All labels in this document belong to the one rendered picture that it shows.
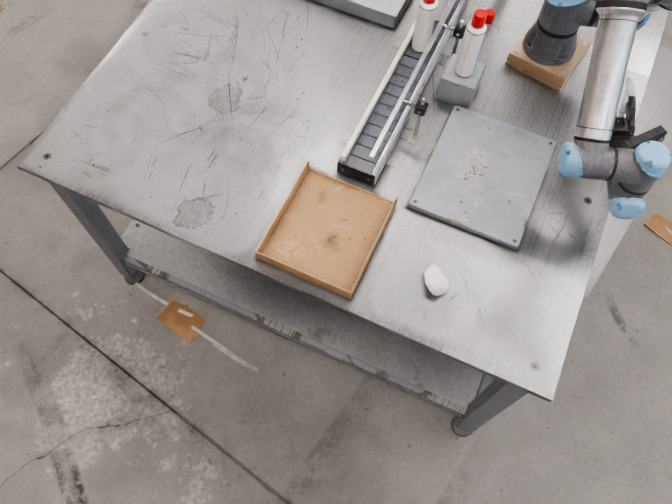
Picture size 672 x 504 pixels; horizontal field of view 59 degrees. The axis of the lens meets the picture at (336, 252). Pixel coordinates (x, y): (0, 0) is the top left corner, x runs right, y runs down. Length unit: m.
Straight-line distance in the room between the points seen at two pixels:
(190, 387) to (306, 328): 0.51
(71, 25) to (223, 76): 1.64
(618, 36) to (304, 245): 0.84
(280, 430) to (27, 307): 1.10
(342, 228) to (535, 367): 0.58
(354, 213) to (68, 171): 0.78
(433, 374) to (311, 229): 0.77
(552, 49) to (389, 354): 1.07
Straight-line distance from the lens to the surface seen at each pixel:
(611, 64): 1.42
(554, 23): 1.85
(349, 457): 2.22
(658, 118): 1.99
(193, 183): 1.66
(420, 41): 1.83
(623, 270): 2.69
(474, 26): 1.65
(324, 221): 1.56
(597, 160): 1.43
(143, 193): 1.68
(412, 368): 2.07
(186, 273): 2.22
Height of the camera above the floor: 2.21
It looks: 65 degrees down
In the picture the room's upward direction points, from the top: 2 degrees clockwise
